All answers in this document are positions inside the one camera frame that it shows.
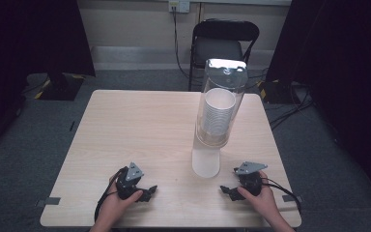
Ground person's right hand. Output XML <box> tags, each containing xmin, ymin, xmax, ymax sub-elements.
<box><xmin>237</xmin><ymin>170</ymin><xmax>284</xmax><ymax>224</ymax></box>

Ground black floor cables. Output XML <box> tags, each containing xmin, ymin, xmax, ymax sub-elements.
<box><xmin>268</xmin><ymin>81</ymin><xmax>316</xmax><ymax>131</ymax></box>

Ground black curtain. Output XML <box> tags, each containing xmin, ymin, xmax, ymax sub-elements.
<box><xmin>0</xmin><ymin>0</ymin><xmax>97</xmax><ymax>162</ymax></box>
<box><xmin>265</xmin><ymin>0</ymin><xmax>371</xmax><ymax>208</ymax></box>

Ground black wall socket cable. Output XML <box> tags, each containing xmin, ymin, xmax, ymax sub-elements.
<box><xmin>172</xmin><ymin>5</ymin><xmax>205</xmax><ymax>82</ymax></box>

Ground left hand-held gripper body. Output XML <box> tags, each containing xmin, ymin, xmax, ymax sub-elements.
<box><xmin>115</xmin><ymin>161</ymin><xmax>145</xmax><ymax>201</ymax></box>

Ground person's left hand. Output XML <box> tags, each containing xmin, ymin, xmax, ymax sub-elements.
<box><xmin>100</xmin><ymin>173</ymin><xmax>144</xmax><ymax>225</ymax></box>

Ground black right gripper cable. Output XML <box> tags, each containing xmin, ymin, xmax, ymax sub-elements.
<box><xmin>260</xmin><ymin>177</ymin><xmax>303</xmax><ymax>217</ymax></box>

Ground clear tube cup dispenser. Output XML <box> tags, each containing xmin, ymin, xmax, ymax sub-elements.
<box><xmin>190</xmin><ymin>58</ymin><xmax>249</xmax><ymax>179</ymax></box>

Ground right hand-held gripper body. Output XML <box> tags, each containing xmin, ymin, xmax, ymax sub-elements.
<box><xmin>233</xmin><ymin>160</ymin><xmax>269</xmax><ymax>197</ymax></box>

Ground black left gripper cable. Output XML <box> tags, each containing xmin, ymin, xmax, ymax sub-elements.
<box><xmin>93</xmin><ymin>166</ymin><xmax>128</xmax><ymax>224</ymax></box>

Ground stack of white paper cups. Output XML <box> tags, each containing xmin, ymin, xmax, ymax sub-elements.
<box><xmin>201</xmin><ymin>87</ymin><xmax>237</xmax><ymax>137</ymax></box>

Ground black stand base striped tape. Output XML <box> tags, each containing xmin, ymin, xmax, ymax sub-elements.
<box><xmin>258</xmin><ymin>79</ymin><xmax>301</xmax><ymax>105</ymax></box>
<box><xmin>33</xmin><ymin>72</ymin><xmax>87</xmax><ymax>102</ymax></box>

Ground black folding chair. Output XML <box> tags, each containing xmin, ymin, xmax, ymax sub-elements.
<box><xmin>187</xmin><ymin>18</ymin><xmax>261</xmax><ymax>93</ymax></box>

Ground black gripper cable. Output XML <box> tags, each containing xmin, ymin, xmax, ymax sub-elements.
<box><xmin>93</xmin><ymin>166</ymin><xmax>128</xmax><ymax>224</ymax></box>
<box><xmin>260</xmin><ymin>177</ymin><xmax>303</xmax><ymax>217</ymax></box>

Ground white wall socket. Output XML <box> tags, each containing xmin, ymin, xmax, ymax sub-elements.
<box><xmin>168</xmin><ymin>0</ymin><xmax>191</xmax><ymax>15</ymax></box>

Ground grey tape strip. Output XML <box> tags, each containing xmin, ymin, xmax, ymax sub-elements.
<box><xmin>35</xmin><ymin>196</ymin><xmax>62</xmax><ymax>208</ymax></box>
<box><xmin>281</xmin><ymin>194</ymin><xmax>304</xmax><ymax>204</ymax></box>

